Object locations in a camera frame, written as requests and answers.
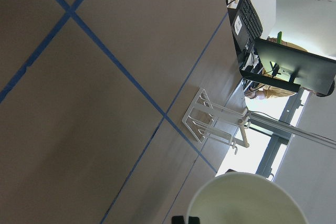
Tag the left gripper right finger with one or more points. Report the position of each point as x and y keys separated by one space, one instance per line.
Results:
x=193 y=220

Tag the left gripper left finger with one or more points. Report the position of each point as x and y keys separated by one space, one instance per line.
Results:
x=177 y=220

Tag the pale green white cup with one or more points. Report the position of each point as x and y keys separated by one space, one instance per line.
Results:
x=237 y=197

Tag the black computer monitor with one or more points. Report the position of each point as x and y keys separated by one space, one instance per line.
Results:
x=311 y=71

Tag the black box with label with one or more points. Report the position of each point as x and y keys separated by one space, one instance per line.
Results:
x=242 y=40

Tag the black keyboard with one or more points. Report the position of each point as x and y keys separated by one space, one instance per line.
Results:
x=250 y=18

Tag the white wire cup rack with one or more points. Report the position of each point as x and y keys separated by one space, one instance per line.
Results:
x=201 y=118

